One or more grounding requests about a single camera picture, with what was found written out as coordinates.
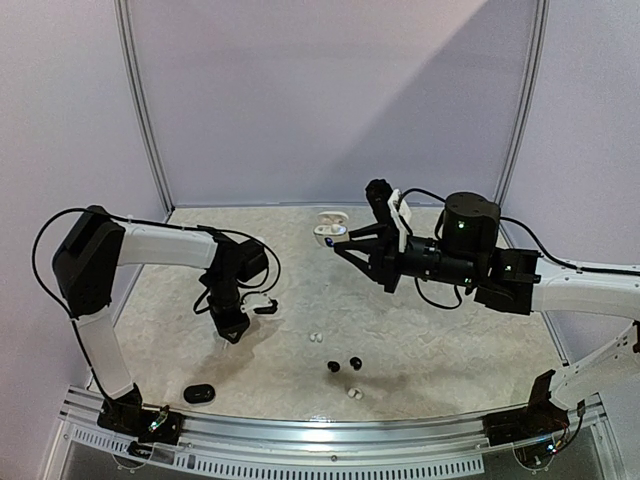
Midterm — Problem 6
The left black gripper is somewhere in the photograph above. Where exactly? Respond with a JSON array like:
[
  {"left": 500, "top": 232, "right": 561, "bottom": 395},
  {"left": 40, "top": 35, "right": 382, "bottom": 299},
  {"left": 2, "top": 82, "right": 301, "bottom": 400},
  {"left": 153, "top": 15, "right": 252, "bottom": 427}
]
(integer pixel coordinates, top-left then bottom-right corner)
[{"left": 207, "top": 273, "right": 251, "bottom": 344}]

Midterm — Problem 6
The white square charging case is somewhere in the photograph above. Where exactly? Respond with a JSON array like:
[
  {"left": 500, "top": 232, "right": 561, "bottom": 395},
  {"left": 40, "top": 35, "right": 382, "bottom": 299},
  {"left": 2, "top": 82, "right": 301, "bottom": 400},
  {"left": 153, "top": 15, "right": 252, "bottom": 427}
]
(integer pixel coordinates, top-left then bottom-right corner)
[{"left": 313, "top": 211, "right": 349, "bottom": 248}]

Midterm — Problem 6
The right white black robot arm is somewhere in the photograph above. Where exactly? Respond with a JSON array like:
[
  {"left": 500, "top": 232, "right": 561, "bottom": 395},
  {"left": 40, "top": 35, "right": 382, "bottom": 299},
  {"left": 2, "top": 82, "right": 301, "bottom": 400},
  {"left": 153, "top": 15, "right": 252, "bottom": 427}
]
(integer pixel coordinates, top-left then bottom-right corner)
[{"left": 324, "top": 190, "right": 639, "bottom": 436}]

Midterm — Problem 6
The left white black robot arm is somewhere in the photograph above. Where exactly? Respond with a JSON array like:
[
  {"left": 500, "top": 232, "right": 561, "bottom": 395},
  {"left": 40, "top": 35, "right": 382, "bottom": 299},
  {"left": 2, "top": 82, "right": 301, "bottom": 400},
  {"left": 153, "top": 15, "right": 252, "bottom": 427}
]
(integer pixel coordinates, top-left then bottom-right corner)
[{"left": 52, "top": 205, "right": 278, "bottom": 434}]

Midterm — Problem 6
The black oval charging case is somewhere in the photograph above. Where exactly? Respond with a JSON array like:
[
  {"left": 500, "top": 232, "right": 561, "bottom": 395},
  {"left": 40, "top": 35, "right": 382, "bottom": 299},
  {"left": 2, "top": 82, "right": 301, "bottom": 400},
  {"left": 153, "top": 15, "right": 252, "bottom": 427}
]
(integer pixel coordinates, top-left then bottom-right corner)
[{"left": 183, "top": 383, "right": 216, "bottom": 405}]

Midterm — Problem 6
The black earbud left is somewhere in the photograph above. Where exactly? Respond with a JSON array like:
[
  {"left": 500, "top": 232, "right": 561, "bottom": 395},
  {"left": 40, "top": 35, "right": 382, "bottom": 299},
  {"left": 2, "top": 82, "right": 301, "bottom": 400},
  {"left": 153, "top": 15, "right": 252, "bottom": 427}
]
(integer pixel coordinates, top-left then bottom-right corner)
[{"left": 327, "top": 361, "right": 340, "bottom": 373}]

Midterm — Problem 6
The black earbud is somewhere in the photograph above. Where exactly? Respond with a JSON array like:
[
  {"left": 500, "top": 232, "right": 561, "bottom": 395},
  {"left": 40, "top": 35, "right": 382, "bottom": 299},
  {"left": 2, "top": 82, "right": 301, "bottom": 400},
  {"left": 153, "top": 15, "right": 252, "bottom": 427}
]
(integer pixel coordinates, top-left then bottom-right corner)
[
  {"left": 327, "top": 361, "right": 340, "bottom": 373},
  {"left": 349, "top": 357, "right": 362, "bottom": 371}
]

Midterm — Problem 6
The black earbud right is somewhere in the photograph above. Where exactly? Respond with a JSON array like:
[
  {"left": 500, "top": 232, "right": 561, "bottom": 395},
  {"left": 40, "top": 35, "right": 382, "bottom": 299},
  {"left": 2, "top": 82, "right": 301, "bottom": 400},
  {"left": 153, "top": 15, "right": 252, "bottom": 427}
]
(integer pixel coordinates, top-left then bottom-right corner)
[{"left": 349, "top": 357, "right": 362, "bottom": 371}]

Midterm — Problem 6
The white earbud front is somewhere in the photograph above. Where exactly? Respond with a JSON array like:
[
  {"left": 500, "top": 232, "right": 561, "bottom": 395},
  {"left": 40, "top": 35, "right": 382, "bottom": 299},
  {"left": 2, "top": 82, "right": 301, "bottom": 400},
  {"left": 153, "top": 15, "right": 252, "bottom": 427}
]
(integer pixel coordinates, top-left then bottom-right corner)
[{"left": 347, "top": 388, "right": 363, "bottom": 400}]

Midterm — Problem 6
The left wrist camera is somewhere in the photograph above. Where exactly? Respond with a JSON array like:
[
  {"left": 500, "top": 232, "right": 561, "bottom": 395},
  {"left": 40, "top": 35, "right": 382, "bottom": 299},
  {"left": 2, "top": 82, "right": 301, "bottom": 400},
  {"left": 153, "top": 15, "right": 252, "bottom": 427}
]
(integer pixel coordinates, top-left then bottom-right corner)
[{"left": 240, "top": 294, "right": 278, "bottom": 315}]

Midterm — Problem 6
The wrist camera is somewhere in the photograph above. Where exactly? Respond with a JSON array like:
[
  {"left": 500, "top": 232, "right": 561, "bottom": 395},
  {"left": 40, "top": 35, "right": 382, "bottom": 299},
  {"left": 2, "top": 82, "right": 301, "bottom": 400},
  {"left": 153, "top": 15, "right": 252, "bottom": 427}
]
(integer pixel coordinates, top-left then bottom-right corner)
[
  {"left": 364, "top": 178, "right": 414, "bottom": 251},
  {"left": 240, "top": 294, "right": 278, "bottom": 315}
]

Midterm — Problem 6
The left black cable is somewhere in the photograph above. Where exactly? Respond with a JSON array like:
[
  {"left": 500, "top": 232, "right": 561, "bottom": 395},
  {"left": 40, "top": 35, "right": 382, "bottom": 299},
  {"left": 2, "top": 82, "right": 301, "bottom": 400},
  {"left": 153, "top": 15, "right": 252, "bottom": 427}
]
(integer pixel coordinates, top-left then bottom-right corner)
[{"left": 30, "top": 207, "right": 282, "bottom": 321}]

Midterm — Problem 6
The black cable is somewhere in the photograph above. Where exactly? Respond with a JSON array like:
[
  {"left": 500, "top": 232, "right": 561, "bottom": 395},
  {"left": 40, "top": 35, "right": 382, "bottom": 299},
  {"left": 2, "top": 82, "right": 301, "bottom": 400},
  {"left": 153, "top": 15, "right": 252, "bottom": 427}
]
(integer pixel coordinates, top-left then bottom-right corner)
[
  {"left": 399, "top": 187, "right": 640, "bottom": 311},
  {"left": 30, "top": 207, "right": 282, "bottom": 321}
]

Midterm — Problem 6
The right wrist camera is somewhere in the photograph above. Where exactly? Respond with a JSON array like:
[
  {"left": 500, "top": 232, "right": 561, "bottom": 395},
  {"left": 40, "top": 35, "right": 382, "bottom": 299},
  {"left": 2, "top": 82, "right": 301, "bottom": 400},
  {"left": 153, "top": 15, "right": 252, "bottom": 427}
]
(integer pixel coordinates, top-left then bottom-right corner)
[{"left": 364, "top": 178, "right": 414, "bottom": 251}]

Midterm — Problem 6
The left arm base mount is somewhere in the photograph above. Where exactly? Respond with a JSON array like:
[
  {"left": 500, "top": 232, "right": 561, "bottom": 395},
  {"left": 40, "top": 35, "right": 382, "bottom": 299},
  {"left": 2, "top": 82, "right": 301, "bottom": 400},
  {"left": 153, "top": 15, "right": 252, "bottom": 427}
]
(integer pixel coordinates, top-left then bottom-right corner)
[{"left": 97, "top": 398, "right": 185, "bottom": 445}]

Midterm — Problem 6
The right black cable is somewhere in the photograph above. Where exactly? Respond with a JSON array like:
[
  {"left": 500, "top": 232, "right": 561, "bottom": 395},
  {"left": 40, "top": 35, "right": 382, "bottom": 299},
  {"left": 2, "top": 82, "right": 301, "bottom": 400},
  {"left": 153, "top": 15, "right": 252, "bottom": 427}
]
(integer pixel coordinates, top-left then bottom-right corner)
[{"left": 399, "top": 187, "right": 640, "bottom": 311}]

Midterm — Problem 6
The right aluminium frame post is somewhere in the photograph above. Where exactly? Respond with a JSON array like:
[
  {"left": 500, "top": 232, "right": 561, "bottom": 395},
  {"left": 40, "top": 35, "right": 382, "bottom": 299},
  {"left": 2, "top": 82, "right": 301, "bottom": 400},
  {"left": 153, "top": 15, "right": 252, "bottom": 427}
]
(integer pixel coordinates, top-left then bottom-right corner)
[{"left": 489, "top": 0, "right": 550, "bottom": 215}]

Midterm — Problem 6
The aluminium frame post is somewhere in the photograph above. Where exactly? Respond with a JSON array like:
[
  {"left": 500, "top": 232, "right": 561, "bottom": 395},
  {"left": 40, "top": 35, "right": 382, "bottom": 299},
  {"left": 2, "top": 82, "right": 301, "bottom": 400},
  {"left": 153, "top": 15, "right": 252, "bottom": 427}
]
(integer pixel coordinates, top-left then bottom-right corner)
[
  {"left": 114, "top": 0, "right": 175, "bottom": 215},
  {"left": 489, "top": 0, "right": 550, "bottom": 215}
]

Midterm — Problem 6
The aluminium front rail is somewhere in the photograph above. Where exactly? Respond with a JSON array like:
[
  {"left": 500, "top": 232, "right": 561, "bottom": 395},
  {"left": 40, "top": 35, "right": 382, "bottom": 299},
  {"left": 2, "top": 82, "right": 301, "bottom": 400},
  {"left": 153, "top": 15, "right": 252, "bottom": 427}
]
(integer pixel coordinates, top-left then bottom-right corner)
[{"left": 45, "top": 387, "right": 624, "bottom": 479}]

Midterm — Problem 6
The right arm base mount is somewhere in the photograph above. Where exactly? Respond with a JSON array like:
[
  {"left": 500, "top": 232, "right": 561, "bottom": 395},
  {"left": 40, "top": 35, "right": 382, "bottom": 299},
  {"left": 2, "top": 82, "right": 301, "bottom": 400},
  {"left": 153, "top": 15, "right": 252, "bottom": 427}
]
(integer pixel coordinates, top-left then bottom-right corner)
[{"left": 482, "top": 404, "right": 569, "bottom": 446}]

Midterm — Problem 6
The left aluminium frame post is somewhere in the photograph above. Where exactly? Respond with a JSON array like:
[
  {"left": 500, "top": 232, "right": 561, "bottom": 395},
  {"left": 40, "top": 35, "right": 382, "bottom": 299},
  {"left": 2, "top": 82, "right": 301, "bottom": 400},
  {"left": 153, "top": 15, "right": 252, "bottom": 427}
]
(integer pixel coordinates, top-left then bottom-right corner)
[{"left": 114, "top": 0, "right": 175, "bottom": 215}]

